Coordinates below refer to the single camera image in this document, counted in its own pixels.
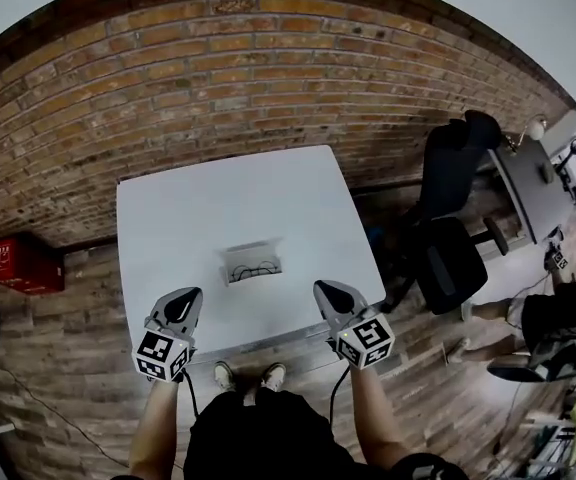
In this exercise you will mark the black office chair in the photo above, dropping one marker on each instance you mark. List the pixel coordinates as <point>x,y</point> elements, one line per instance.
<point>448,248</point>

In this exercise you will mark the person's right white shoe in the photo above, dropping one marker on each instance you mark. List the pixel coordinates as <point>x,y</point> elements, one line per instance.
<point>274,375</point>

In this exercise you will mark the beige curved plastic housing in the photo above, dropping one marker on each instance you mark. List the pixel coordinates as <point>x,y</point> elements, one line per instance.
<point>248,253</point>

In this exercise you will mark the person's black trousers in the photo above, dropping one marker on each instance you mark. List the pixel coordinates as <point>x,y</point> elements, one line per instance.
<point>263,399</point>

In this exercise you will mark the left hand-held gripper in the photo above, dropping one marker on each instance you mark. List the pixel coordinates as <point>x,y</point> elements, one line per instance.
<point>160,353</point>

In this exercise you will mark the person's white shoe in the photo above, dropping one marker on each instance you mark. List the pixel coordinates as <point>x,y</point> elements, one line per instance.
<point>274,375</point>
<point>224,375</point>

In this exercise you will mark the person's dark shirt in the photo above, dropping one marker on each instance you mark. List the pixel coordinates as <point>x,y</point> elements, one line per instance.
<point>268,460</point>

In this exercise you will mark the person's right forearm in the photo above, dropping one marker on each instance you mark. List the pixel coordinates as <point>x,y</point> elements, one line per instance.
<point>375,418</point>

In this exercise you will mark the grey desk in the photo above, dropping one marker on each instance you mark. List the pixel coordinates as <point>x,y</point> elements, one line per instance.
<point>528,183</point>

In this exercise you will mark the red plastic crate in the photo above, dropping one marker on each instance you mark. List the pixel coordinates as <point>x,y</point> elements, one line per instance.
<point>18,263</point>

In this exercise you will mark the white globe desk lamp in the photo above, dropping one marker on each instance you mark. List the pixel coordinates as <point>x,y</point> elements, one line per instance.
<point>536,128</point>

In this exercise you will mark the person's left white shoe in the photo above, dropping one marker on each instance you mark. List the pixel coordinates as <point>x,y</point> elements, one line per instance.
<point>224,375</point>

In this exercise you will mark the person's left forearm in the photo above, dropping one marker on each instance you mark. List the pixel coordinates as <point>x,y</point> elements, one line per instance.
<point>153,428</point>

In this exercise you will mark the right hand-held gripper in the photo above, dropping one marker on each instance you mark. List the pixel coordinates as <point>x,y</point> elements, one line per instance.
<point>368,340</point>

